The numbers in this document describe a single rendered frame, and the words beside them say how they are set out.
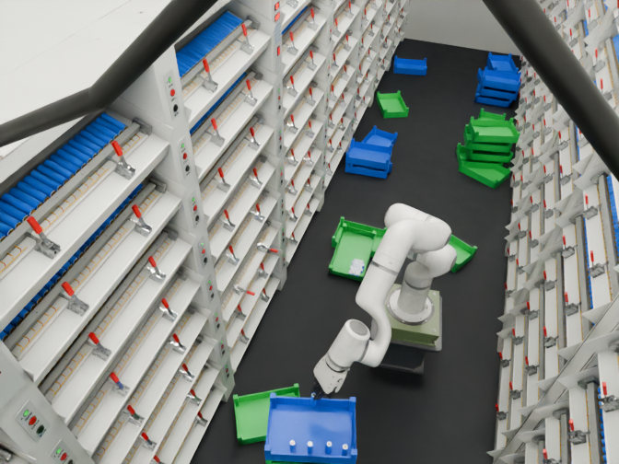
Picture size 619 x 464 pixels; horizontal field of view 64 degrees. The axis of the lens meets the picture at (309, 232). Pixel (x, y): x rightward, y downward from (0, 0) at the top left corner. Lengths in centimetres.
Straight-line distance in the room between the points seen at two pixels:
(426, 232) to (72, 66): 106
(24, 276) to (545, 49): 95
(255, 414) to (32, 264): 153
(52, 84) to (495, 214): 286
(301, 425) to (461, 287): 144
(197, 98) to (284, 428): 114
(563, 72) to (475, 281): 265
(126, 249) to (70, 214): 22
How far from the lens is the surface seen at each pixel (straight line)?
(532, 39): 38
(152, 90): 128
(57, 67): 120
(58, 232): 114
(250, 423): 239
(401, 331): 225
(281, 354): 255
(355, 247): 293
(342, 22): 301
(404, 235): 149
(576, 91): 40
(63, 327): 123
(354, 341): 151
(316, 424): 185
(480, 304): 290
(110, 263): 131
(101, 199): 119
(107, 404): 154
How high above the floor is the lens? 218
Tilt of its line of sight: 45 degrees down
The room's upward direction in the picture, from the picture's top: 1 degrees clockwise
